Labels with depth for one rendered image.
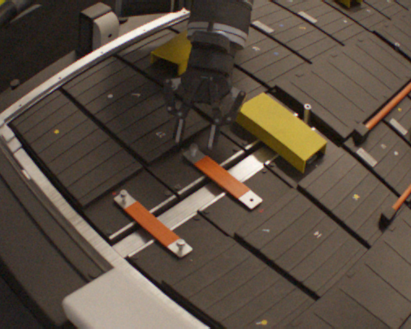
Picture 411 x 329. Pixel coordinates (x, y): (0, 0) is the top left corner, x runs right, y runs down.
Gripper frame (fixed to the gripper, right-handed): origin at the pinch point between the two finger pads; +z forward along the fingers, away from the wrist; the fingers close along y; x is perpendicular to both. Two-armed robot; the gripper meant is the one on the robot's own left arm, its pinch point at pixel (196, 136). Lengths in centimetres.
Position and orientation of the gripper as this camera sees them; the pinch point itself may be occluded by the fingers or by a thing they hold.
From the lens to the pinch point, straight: 129.0
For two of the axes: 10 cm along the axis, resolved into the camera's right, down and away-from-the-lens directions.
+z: -1.9, 9.8, -0.6
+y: -9.7, -1.8, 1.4
